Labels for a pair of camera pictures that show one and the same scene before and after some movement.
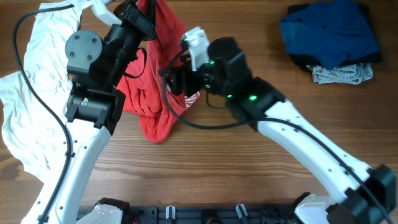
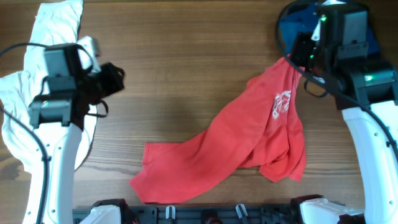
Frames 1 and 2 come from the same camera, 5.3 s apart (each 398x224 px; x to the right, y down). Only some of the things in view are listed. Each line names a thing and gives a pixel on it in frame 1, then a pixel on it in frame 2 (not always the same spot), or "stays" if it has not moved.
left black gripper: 138,20 → 111,79
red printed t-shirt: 145,94 → 259,129
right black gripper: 173,82 → 301,50
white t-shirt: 34,113 stays
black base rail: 211,214 stays
